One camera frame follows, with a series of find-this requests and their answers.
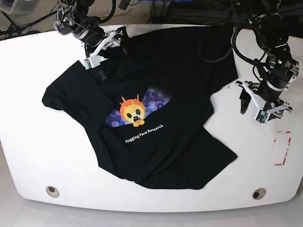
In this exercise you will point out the right table cable grommet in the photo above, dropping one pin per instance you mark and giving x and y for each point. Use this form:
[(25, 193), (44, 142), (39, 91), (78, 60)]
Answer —
[(259, 193)]

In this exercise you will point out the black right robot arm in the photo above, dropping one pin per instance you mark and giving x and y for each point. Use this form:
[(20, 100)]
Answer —
[(72, 18)]

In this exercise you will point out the left table cable grommet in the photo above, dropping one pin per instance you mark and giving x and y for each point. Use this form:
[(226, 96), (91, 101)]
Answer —
[(52, 191)]

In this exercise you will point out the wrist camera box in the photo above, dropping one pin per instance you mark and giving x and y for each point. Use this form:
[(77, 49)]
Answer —
[(91, 62), (262, 116)]

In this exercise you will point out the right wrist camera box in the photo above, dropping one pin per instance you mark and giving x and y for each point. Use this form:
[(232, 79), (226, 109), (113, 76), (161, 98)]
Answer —
[(91, 62)]

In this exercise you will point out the table cable grommet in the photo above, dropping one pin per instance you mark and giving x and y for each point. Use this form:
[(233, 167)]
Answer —
[(259, 193), (52, 191)]

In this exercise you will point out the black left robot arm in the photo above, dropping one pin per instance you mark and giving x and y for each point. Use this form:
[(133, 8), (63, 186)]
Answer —
[(278, 72)]

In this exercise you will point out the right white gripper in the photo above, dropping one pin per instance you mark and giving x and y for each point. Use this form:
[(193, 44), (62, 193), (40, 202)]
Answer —
[(97, 44)]

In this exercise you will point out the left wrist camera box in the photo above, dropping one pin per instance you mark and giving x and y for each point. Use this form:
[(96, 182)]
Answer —
[(262, 116)]

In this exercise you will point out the red tape rectangle marking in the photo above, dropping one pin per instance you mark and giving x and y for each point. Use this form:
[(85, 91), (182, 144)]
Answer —
[(280, 148)]

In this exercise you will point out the black printed T-shirt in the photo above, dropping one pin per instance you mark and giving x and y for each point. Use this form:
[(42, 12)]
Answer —
[(144, 112)]

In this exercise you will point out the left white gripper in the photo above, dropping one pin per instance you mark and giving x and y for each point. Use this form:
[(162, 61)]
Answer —
[(250, 92)]

